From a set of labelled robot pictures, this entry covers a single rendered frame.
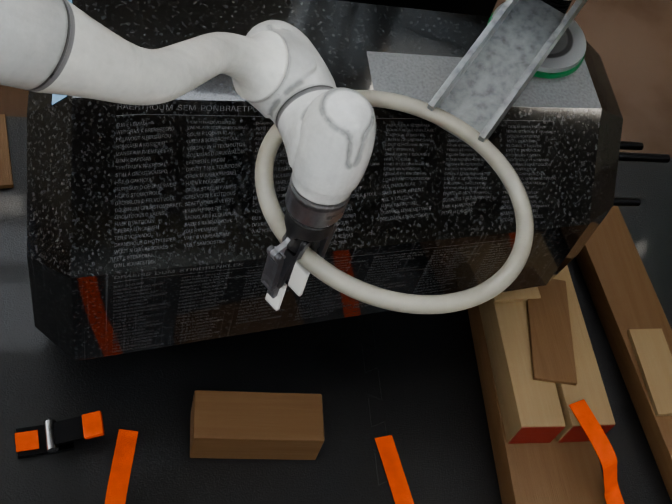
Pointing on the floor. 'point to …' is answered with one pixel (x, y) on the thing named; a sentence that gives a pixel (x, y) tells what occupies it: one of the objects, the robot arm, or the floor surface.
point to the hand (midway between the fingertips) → (287, 286)
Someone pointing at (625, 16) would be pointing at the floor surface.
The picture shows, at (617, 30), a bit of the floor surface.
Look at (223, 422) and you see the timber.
